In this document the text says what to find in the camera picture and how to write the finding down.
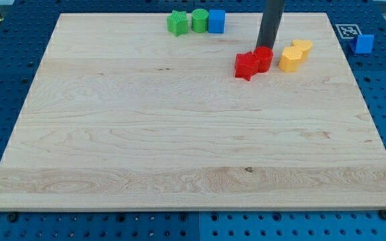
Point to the green cylinder block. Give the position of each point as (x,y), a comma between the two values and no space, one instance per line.
(200,20)

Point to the wooden board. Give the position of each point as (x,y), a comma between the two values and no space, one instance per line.
(123,116)

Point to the yellow hexagon block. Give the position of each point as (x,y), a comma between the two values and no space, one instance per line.
(290,59)

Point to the yellow heart block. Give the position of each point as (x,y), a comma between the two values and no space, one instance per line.
(305,46)

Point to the green star block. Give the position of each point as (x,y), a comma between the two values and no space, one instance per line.
(177,23)

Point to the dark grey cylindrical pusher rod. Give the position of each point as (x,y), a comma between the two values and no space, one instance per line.
(270,22)

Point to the red cylinder block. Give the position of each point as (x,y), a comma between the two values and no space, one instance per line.
(265,56)

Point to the red star block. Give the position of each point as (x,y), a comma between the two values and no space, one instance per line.
(246,65)

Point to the white fiducial marker tag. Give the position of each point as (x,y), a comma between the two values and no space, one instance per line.
(348,30)

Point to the blue angle bracket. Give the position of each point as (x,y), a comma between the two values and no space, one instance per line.
(362,44)

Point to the blue cube block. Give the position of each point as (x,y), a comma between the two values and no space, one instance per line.
(216,21)

